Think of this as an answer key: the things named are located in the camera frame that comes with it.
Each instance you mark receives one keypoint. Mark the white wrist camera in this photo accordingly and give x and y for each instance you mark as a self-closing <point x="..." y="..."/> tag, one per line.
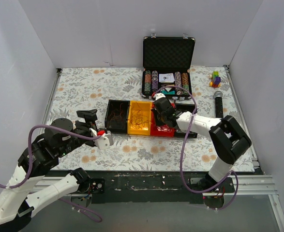
<point x="102" y="139"/>
<point x="157" y="96"/>

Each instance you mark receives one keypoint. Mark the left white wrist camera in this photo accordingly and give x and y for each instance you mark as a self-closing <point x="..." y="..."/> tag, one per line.
<point x="102" y="139"/>

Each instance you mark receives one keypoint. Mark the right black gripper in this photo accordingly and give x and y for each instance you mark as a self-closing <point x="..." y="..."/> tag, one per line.
<point x="159" y="116"/>

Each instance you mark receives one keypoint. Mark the black bin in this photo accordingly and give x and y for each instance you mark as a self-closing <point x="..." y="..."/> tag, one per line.
<point x="116" y="118"/>
<point x="184" y="108"/>

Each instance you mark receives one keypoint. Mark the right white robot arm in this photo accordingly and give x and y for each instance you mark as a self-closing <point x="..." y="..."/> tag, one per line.
<point x="229" y="139"/>

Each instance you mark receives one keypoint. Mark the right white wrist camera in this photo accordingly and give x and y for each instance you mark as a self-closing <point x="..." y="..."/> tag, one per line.
<point x="157" y="96"/>

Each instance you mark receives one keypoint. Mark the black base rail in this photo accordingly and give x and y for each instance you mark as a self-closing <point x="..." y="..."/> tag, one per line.
<point x="142" y="187"/>

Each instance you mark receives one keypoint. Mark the playing card deck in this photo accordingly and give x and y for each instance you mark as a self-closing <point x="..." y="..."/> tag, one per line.
<point x="166" y="78"/>

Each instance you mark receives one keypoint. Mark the black microphone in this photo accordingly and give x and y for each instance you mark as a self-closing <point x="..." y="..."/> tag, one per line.
<point x="218" y="97"/>

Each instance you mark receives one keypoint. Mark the colourful toy block car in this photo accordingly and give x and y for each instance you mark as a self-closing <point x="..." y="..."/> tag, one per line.
<point x="215" y="79"/>

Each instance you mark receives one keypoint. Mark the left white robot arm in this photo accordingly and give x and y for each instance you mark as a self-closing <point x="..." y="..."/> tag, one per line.
<point x="18" y="204"/>

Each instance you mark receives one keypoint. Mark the black poker chip case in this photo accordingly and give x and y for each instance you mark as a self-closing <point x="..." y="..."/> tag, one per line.
<point x="167" y="55"/>

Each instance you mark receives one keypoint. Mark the dark red wires yellow bin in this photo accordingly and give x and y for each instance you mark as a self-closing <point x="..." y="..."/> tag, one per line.
<point x="139" y="121"/>

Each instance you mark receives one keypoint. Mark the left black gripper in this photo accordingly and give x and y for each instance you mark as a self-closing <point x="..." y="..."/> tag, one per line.
<point x="89" y="126"/>

